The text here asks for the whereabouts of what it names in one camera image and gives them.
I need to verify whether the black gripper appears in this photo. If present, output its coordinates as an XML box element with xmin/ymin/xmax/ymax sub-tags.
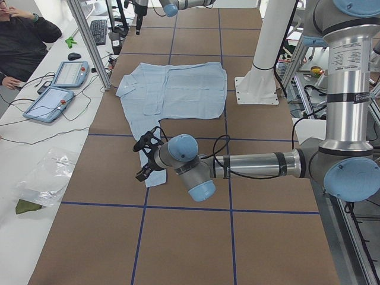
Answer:
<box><xmin>133</xmin><ymin>126</ymin><xmax>164</xmax><ymax>182</ymax></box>

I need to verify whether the light blue button shirt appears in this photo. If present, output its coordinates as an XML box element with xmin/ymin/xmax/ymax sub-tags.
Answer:
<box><xmin>115</xmin><ymin>61</ymin><xmax>228</xmax><ymax>188</ymax></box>

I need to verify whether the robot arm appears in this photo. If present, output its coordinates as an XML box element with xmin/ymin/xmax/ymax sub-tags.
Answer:
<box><xmin>130</xmin><ymin>4</ymin><xmax>291</xmax><ymax>160</ymax></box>
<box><xmin>148</xmin><ymin>0</ymin><xmax>215</xmax><ymax>17</ymax></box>

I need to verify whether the far blue teach pendant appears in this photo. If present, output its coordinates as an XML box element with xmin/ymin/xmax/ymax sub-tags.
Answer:
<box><xmin>51</xmin><ymin>61</ymin><xmax>89</xmax><ymax>88</ymax></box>

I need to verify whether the blue teach pendant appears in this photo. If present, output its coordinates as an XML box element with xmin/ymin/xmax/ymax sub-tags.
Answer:
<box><xmin>23</xmin><ymin>87</ymin><xmax>74</xmax><ymax>123</ymax></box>
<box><xmin>51</xmin><ymin>61</ymin><xmax>89</xmax><ymax>88</ymax></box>

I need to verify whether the near blue teach pendant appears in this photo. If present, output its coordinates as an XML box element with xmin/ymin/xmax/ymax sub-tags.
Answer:
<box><xmin>23</xmin><ymin>87</ymin><xmax>74</xmax><ymax>123</ymax></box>

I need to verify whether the clear plastic bag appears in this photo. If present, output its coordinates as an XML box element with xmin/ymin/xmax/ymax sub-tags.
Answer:
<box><xmin>16</xmin><ymin>147</ymin><xmax>79</xmax><ymax>207</ymax></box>

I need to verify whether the black computer mouse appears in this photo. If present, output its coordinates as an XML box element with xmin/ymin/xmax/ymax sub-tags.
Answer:
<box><xmin>67</xmin><ymin>52</ymin><xmax>81</xmax><ymax>61</ymax></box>

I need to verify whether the black smartphone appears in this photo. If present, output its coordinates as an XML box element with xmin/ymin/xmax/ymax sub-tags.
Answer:
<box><xmin>37</xmin><ymin>81</ymin><xmax>51</xmax><ymax>94</ymax></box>

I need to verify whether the black keyboard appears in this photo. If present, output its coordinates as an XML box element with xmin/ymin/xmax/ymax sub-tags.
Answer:
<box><xmin>90</xmin><ymin>19</ymin><xmax>107</xmax><ymax>46</ymax></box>

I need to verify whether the green plastic clamp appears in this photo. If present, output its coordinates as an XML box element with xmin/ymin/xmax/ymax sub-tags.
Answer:
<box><xmin>65</xmin><ymin>36</ymin><xmax>77</xmax><ymax>49</ymax></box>

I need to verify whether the olive green cloth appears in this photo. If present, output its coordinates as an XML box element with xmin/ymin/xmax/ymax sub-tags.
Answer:
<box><xmin>15</xmin><ymin>199</ymin><xmax>43</xmax><ymax>215</ymax></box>

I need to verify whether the person in black sweater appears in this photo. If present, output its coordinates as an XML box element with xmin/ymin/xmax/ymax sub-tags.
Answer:
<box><xmin>1</xmin><ymin>1</ymin><xmax>62</xmax><ymax>90</ymax></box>

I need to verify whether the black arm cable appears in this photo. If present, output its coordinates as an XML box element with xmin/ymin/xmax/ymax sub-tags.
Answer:
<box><xmin>153</xmin><ymin>117</ymin><xmax>312</xmax><ymax>181</ymax></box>

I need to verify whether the white camera pole base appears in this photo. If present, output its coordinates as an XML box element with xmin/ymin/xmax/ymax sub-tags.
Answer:
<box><xmin>235</xmin><ymin>0</ymin><xmax>297</xmax><ymax>105</ymax></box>

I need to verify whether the aluminium frame post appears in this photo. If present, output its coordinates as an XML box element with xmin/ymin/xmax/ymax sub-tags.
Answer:
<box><xmin>67</xmin><ymin>0</ymin><xmax>111</xmax><ymax>91</ymax></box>

